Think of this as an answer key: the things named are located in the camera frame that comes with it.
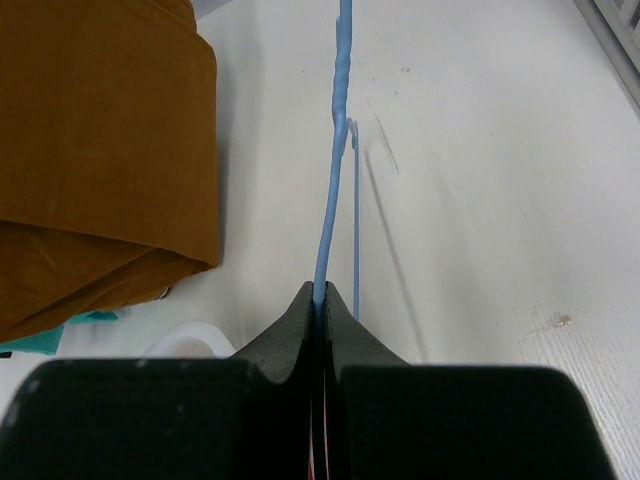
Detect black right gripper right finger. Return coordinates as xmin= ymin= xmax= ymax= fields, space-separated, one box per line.
xmin=324 ymin=285 xmax=614 ymax=479

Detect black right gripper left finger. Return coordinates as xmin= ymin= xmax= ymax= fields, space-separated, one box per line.
xmin=1 ymin=283 xmax=313 ymax=479

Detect brown trousers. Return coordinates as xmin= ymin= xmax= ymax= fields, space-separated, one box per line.
xmin=1 ymin=1 xmax=221 ymax=342

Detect blue wire hanger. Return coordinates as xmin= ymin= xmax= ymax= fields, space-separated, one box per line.
xmin=312 ymin=0 xmax=361 ymax=323

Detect teal trousers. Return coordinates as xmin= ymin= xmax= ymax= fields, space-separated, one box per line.
xmin=0 ymin=311 xmax=119 ymax=358

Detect white plastic mesh basket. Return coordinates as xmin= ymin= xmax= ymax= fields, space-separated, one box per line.
xmin=144 ymin=321 xmax=236 ymax=358

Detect right aluminium frame struts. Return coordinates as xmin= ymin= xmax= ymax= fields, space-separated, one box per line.
xmin=574 ymin=0 xmax=639 ymax=106

